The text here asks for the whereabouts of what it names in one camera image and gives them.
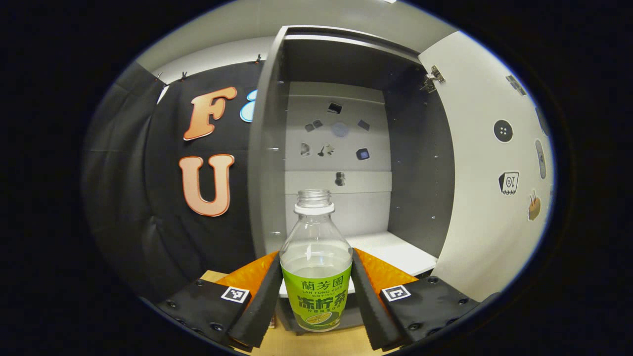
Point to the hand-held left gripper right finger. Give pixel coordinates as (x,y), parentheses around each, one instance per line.
(371,306)

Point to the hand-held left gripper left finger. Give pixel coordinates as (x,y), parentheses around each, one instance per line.
(262,301)

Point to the clear bottle with green label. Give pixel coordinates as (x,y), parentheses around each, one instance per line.
(316,291)

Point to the dark grey cabinet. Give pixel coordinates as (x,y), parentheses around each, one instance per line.
(267,148)

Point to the metal door hinge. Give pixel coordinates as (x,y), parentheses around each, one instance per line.
(434,76)

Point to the black backdrop cloth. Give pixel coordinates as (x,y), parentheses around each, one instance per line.
(148,198)

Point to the row of black cloth clips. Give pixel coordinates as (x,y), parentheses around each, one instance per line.
(184,75)

